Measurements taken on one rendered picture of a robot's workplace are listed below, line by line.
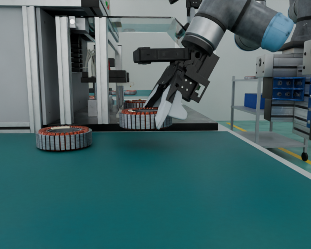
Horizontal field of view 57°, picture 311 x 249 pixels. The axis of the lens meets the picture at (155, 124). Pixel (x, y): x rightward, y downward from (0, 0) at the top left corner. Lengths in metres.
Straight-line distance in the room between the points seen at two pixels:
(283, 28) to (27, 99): 0.64
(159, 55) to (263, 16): 0.22
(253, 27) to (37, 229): 0.53
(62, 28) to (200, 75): 0.40
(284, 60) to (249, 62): 5.50
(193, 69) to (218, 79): 5.92
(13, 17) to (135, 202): 0.64
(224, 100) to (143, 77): 1.86
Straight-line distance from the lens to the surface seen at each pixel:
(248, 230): 0.29
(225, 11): 0.65
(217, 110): 6.57
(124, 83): 0.96
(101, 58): 0.80
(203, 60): 0.64
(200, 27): 0.62
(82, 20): 0.87
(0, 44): 0.86
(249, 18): 0.65
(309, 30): 1.31
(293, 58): 1.28
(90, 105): 0.97
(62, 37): 0.82
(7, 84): 0.85
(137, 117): 0.56
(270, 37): 0.66
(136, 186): 0.39
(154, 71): 6.32
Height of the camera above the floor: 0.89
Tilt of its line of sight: 9 degrees down
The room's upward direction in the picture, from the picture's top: straight up
